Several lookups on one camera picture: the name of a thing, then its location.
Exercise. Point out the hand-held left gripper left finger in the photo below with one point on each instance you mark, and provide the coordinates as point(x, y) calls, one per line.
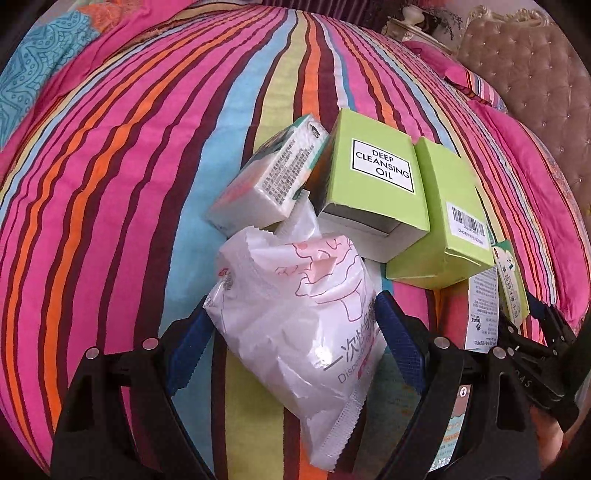
point(184, 353)

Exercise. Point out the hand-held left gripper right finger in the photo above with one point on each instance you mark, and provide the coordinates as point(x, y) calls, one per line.
point(398, 333)

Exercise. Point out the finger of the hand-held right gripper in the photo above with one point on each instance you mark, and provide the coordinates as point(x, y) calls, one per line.
point(551, 325)
point(524, 346)

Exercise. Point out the small green and white carton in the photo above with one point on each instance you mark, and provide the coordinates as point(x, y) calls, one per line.
point(510, 281)

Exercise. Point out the white plastic wipes packet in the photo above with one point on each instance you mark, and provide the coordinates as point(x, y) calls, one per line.
point(295, 323)

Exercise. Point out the green box with barcode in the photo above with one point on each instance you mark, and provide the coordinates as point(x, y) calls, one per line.
point(450, 217)

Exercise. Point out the green box with white label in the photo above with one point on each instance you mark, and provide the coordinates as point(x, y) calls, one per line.
point(364, 184)

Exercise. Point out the white printed packet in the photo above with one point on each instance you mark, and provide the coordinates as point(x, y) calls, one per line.
point(482, 314)

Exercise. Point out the colourful printed packet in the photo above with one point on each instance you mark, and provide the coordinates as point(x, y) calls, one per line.
point(457, 429)

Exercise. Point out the striped bed sheet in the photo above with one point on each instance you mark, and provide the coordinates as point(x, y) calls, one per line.
point(138, 207)

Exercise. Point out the white and green printed box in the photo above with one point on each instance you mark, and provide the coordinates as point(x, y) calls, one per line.
point(265, 177)

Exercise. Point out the beige tufted headboard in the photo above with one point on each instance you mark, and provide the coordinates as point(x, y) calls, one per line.
point(531, 78)

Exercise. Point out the small pink striped pillow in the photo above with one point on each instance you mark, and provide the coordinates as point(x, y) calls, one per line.
point(457, 74)

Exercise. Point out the cream nightstand with vase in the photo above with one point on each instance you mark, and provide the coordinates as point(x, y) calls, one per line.
point(418, 25)

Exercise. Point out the blue patterned cloth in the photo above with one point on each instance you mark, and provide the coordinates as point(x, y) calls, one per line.
point(32, 69)

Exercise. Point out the purple curtain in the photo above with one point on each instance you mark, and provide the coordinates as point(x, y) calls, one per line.
point(332, 7)

